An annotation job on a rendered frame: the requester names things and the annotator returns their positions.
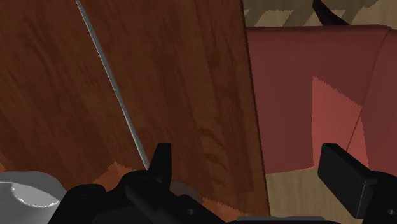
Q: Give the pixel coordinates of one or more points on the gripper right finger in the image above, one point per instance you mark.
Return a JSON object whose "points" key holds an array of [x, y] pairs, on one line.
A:
{"points": [[347, 176]]}

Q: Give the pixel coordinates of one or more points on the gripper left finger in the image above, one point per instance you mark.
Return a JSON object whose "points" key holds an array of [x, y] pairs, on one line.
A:
{"points": [[139, 198]]}

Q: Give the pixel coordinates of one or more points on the red sofa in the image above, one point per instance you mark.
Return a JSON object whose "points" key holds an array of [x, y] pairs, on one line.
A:
{"points": [[285, 93]]}

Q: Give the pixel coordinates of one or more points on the grey cup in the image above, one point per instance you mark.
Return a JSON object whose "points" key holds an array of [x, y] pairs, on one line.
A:
{"points": [[28, 211]]}

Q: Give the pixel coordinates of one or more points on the thin grey metal utensil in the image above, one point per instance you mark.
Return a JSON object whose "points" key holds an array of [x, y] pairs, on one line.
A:
{"points": [[107, 71]]}

